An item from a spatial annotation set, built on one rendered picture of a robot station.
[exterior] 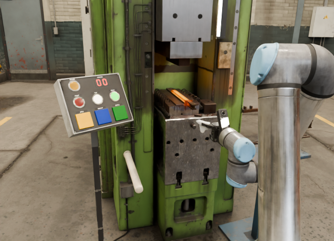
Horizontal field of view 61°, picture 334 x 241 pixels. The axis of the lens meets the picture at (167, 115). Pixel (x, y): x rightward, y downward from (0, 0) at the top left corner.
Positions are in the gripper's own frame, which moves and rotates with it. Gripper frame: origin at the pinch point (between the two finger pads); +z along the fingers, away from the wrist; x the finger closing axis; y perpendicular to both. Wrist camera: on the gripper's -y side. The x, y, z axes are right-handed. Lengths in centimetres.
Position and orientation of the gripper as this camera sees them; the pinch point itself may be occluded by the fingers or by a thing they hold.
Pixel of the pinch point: (209, 118)
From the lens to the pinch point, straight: 148.1
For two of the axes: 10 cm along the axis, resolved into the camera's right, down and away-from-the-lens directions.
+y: -0.2, 9.5, 3.1
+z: -2.7, -3.0, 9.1
